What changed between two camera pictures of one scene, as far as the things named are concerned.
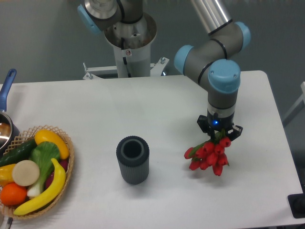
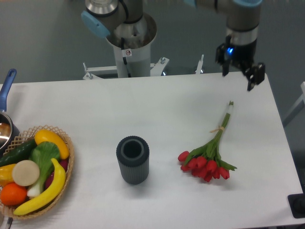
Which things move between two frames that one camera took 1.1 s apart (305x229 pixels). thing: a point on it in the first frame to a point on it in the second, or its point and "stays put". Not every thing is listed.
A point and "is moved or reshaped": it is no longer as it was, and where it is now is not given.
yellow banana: [53, 191] stays put
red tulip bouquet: [211, 153] is moved or reshaped
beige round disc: [25, 172] stays put
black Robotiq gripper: [217, 123] to [243, 56]
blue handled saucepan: [9, 132] stays put
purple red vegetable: [64, 163] stays put
